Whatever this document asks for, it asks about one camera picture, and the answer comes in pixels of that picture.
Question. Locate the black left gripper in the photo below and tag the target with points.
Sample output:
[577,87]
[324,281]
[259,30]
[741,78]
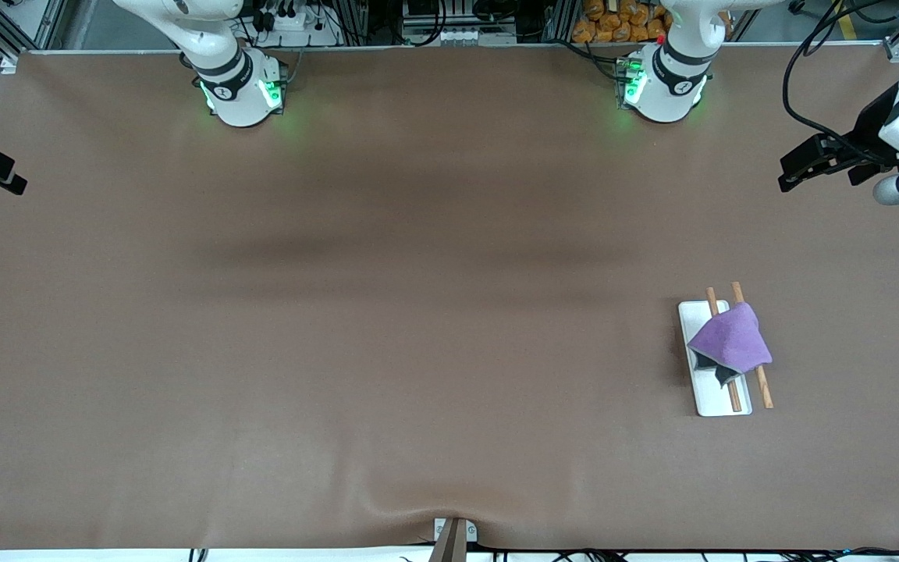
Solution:
[871,131]

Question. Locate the purple grey towel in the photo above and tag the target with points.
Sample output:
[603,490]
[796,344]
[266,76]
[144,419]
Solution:
[734,339]

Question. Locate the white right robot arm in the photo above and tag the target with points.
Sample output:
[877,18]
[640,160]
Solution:
[235,94]

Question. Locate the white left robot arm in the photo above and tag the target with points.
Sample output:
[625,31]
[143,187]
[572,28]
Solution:
[664,94]

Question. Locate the white rack with wooden rods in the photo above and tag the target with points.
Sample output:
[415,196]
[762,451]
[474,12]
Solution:
[711,402]

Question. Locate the pile of orange packets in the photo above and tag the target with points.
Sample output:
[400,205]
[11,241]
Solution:
[621,19]

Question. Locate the white power strip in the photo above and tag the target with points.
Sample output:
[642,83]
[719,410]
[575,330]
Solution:
[297,22]

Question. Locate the white connector block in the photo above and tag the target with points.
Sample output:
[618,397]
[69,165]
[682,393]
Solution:
[457,36]

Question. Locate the brown table mat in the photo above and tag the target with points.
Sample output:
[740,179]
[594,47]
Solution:
[449,351]

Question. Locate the metal table clamp bracket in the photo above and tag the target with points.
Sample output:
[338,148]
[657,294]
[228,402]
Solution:
[456,538]

